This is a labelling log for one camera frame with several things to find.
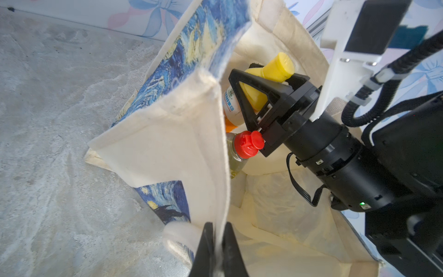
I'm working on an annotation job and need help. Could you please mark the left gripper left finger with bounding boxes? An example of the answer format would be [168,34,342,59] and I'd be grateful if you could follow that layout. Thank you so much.
[188,222,215,277]

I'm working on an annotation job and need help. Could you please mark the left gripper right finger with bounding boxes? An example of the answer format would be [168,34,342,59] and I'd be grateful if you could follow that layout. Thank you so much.
[222,222,249,277]

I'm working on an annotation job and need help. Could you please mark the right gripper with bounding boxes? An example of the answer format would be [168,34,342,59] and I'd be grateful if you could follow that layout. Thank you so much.
[228,63,408,212]

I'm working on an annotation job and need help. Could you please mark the yellow cap orange bottle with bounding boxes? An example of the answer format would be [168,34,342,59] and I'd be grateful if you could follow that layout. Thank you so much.
[222,51,295,133]

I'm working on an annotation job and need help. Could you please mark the yellow-green red cap bottle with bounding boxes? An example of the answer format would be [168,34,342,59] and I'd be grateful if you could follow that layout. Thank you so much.
[226,130,265,179]

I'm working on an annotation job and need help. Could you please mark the cream shopping bag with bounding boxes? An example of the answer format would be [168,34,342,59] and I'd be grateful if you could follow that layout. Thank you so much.
[84,1,379,277]

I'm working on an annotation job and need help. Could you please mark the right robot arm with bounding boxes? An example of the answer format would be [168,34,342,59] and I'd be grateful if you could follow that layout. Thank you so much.
[228,69,443,277]

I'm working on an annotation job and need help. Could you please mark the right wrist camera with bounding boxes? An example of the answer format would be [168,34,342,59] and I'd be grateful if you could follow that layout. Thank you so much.
[345,0,411,55]

